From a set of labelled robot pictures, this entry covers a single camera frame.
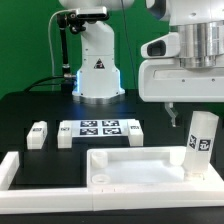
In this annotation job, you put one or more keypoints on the white desk top panel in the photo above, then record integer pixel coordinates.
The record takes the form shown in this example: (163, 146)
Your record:
(150, 168)

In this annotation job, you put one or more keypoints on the fiducial marker sheet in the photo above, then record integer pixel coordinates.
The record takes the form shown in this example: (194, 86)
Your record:
(99, 128)

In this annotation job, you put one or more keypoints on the white L-shaped fixture frame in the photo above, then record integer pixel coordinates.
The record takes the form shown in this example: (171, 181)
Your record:
(92, 198)

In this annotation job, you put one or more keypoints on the silver camera on stand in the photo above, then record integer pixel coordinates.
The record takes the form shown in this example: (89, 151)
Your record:
(96, 13)

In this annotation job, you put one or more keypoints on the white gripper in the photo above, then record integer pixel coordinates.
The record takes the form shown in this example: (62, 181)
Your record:
(163, 80)

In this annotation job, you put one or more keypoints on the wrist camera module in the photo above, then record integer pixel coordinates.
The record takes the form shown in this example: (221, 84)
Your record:
(167, 46)

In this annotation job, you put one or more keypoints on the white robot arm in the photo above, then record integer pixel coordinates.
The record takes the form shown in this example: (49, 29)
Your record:
(185, 65)

